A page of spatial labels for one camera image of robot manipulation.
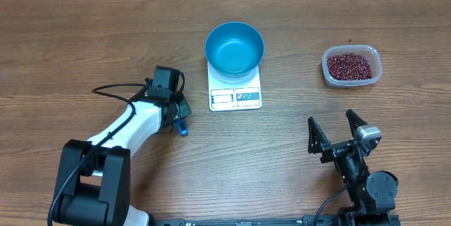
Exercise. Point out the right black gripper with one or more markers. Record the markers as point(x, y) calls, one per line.
point(316, 143)

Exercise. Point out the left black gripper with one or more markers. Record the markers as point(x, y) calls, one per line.
point(185, 108)

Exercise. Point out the orange scoop with blue handle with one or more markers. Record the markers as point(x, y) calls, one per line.
point(182, 127)

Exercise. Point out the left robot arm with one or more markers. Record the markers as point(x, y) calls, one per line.
point(93, 181)

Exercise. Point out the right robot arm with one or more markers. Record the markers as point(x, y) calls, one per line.
point(372, 194)

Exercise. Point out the white digital kitchen scale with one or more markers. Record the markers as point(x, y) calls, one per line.
point(234, 93)

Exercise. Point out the blue bowl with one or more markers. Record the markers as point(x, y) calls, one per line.
point(234, 49)

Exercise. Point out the red beans in container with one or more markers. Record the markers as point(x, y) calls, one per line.
point(349, 67)

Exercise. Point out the clear plastic container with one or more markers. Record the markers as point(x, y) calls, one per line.
point(368, 52)

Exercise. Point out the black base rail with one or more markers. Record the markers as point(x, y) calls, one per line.
point(229, 221)

